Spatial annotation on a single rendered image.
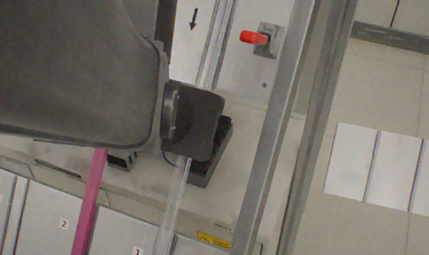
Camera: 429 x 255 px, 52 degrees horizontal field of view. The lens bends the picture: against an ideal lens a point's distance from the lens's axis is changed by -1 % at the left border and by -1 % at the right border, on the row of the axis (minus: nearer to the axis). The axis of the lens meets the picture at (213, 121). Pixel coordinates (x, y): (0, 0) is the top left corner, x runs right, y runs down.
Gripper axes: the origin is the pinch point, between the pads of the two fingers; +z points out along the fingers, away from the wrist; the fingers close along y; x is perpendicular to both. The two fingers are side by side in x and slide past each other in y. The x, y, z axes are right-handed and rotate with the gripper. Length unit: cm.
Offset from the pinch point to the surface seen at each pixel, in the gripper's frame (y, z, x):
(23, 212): 20.9, 2.1, 18.2
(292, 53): -9.3, -1.0, -10.0
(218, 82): -1.5, 0.5, -5.0
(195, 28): 2.8, 0.1, -10.6
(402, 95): -41, 164, -32
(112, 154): 24.3, 30.6, 11.5
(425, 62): -50, 184, -53
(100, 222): 9.3, 2.0, 15.8
